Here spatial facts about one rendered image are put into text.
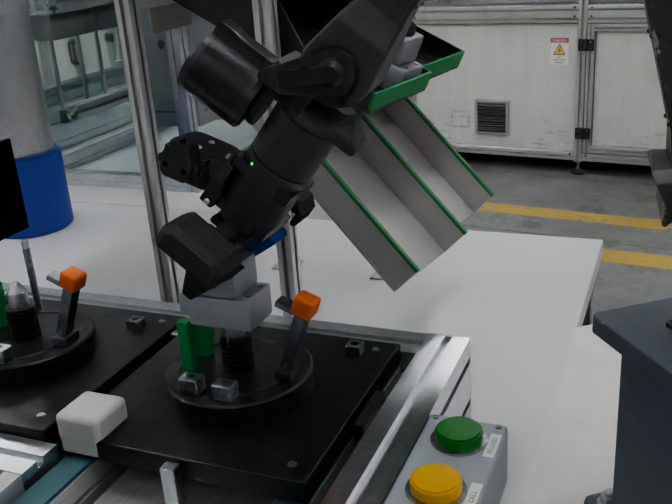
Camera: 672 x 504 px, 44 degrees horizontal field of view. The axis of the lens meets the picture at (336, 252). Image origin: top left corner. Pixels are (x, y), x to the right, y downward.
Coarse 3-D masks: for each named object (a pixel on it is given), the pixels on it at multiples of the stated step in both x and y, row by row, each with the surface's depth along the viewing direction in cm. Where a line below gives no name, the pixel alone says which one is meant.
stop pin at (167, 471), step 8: (168, 464) 69; (176, 464) 69; (160, 472) 69; (168, 472) 69; (176, 472) 69; (168, 480) 69; (176, 480) 69; (168, 488) 69; (176, 488) 69; (168, 496) 70; (176, 496) 69; (184, 496) 70
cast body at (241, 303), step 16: (240, 272) 74; (256, 272) 76; (224, 288) 73; (240, 288) 74; (256, 288) 76; (192, 304) 75; (208, 304) 75; (224, 304) 74; (240, 304) 73; (256, 304) 74; (192, 320) 76; (208, 320) 75; (224, 320) 75; (240, 320) 74; (256, 320) 75
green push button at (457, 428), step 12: (444, 420) 71; (456, 420) 71; (468, 420) 71; (444, 432) 70; (456, 432) 70; (468, 432) 70; (480, 432) 70; (444, 444) 69; (456, 444) 69; (468, 444) 69; (480, 444) 70
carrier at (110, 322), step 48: (0, 288) 90; (0, 336) 89; (48, 336) 88; (96, 336) 90; (144, 336) 91; (0, 384) 83; (48, 384) 82; (96, 384) 82; (0, 432) 77; (48, 432) 75
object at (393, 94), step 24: (192, 0) 94; (216, 0) 92; (240, 0) 90; (288, 0) 102; (312, 0) 100; (336, 0) 98; (216, 24) 93; (240, 24) 91; (288, 24) 88; (312, 24) 101; (288, 48) 89; (384, 96) 87; (408, 96) 93
